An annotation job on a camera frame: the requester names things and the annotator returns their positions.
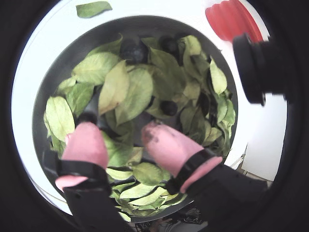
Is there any red ribbed plastic object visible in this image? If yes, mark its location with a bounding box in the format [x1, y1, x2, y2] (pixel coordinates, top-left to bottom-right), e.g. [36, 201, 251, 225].
[205, 0, 264, 43]

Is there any dark green wide leaf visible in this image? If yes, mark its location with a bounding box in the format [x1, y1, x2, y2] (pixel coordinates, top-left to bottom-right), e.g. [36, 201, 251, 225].
[148, 46, 187, 100]

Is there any large dark blueberry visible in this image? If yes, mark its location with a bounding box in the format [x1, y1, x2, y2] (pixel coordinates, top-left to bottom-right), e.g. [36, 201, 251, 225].
[120, 38, 148, 64]

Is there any oval green leaf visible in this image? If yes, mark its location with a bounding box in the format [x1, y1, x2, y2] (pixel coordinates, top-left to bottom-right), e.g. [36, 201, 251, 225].
[131, 162, 165, 187]

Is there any black cylindrical knob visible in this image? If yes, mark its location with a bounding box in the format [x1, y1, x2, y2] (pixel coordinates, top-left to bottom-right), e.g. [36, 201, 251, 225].
[232, 32, 290, 106]

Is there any darker green leaf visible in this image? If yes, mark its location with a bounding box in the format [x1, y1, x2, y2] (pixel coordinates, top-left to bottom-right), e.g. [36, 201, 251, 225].
[66, 83, 95, 117]

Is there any broad pale green leaf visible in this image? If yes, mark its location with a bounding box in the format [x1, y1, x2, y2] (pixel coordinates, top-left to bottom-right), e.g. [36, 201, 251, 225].
[71, 52, 122, 86]

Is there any grey round bowl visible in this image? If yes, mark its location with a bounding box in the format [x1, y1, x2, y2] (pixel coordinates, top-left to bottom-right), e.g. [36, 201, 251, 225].
[32, 15, 239, 223]

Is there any pink-covered gripper finger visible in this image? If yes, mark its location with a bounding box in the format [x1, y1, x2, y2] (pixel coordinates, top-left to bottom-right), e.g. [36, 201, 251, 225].
[43, 122, 131, 232]
[141, 121, 271, 232]

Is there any narrow light green leaf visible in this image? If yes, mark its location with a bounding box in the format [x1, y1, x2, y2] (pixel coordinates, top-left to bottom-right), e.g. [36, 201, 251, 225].
[209, 57, 228, 95]

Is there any long veined green leaf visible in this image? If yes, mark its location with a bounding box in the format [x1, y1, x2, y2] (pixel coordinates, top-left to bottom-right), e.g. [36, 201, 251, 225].
[114, 67, 155, 126]

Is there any loose green leaf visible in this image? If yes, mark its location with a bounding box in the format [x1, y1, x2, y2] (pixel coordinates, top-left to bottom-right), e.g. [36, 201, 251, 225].
[76, 1, 113, 18]

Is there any yellowish green leaf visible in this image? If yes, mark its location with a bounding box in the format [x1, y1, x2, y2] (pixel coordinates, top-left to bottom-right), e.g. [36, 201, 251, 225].
[98, 60, 130, 116]

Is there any small dark blueberry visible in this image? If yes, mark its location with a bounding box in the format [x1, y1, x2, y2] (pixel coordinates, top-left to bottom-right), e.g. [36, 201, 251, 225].
[79, 112, 98, 124]

